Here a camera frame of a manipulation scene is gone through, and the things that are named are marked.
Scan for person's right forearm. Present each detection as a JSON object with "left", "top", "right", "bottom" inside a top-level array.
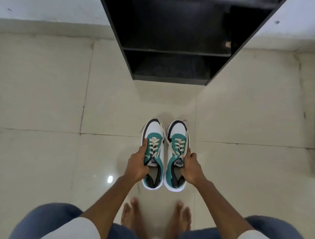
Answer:
[{"left": 194, "top": 180, "right": 250, "bottom": 239}]

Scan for black open shoe rack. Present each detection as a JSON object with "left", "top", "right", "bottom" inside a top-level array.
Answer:
[{"left": 100, "top": 0, "right": 287, "bottom": 86}]

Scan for blue jeans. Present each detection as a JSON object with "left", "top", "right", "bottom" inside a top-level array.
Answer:
[{"left": 10, "top": 203, "right": 304, "bottom": 239}]

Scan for person's left hand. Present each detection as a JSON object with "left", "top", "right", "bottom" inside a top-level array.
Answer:
[{"left": 123, "top": 139, "right": 150, "bottom": 185}]

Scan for white teal sneaker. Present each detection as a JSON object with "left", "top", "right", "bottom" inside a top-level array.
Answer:
[
  {"left": 163, "top": 120, "right": 190, "bottom": 192},
  {"left": 141, "top": 118, "right": 166, "bottom": 190}
]

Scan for person's left forearm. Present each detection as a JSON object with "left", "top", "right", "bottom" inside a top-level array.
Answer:
[{"left": 79, "top": 175, "right": 139, "bottom": 239}]

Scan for person's bare foot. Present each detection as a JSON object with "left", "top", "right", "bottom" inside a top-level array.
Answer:
[
  {"left": 121, "top": 198, "right": 146, "bottom": 239},
  {"left": 167, "top": 201, "right": 192, "bottom": 239}
]

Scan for person's left bare foot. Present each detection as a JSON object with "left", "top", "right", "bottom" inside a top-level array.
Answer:
[{"left": 121, "top": 198, "right": 146, "bottom": 239}]

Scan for person's right hand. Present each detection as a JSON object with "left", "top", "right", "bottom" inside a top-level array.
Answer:
[{"left": 181, "top": 147, "right": 212, "bottom": 188}]

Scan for white shirt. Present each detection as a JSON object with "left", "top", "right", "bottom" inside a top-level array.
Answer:
[{"left": 41, "top": 217, "right": 270, "bottom": 239}]

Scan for person's right bare foot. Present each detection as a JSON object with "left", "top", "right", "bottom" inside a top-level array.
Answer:
[{"left": 167, "top": 201, "right": 192, "bottom": 239}]

